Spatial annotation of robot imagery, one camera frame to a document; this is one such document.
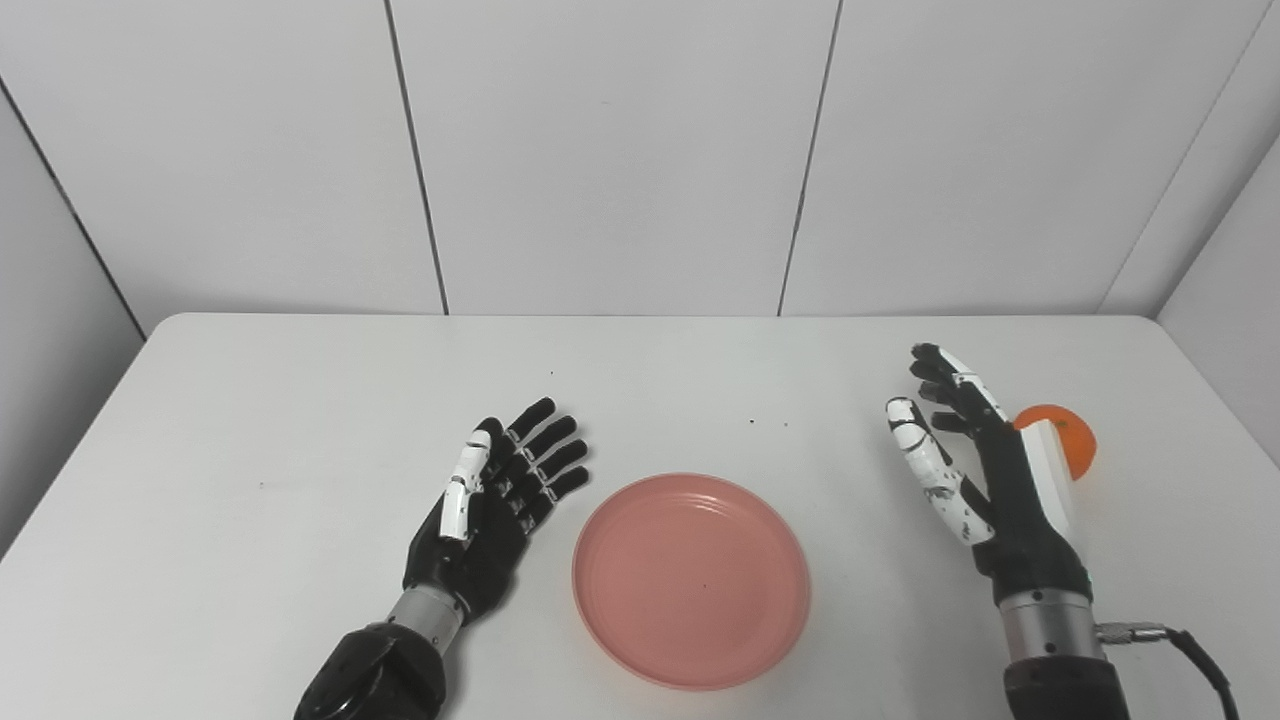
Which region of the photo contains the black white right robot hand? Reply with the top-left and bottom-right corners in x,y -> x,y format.
885,343 -> 1093,606

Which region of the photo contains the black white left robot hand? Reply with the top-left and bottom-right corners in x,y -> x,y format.
402,397 -> 591,626

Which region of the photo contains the orange fruit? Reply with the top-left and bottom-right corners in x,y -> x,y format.
1013,404 -> 1098,481

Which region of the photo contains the pink round plate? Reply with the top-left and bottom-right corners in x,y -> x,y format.
572,473 -> 812,691

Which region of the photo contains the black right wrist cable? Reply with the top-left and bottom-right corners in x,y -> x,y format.
1095,622 -> 1241,720

